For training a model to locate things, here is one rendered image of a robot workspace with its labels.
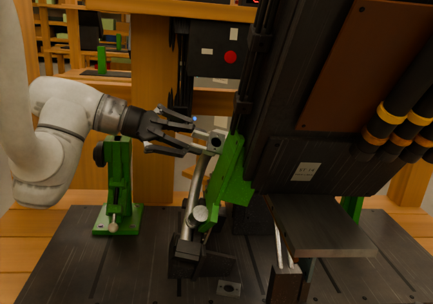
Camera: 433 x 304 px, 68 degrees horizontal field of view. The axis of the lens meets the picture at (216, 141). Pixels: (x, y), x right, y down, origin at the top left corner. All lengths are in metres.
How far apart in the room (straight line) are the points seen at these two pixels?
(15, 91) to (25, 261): 0.55
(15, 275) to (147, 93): 0.59
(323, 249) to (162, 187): 0.66
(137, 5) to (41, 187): 0.48
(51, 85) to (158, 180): 0.51
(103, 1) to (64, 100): 0.28
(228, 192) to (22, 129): 0.42
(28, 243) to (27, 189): 0.36
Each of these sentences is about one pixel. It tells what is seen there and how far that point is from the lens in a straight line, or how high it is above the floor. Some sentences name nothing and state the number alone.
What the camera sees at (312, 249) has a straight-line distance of 0.63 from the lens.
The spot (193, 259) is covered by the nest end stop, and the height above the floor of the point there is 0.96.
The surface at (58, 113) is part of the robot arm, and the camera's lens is 0.76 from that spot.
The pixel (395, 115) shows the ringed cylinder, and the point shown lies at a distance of 0.57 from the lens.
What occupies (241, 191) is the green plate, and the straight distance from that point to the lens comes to 0.75.
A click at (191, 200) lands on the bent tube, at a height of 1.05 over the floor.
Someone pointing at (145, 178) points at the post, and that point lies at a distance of 1.13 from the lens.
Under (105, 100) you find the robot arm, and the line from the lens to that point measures 0.77.
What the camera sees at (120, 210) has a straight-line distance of 0.95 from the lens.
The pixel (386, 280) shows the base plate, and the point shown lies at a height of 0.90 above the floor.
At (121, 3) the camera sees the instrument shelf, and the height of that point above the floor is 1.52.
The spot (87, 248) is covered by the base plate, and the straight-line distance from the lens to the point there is 0.97.
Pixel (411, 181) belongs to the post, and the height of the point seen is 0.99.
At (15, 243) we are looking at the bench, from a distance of 1.08.
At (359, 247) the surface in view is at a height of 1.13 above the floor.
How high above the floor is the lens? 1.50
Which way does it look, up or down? 20 degrees down
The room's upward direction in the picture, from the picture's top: 5 degrees clockwise
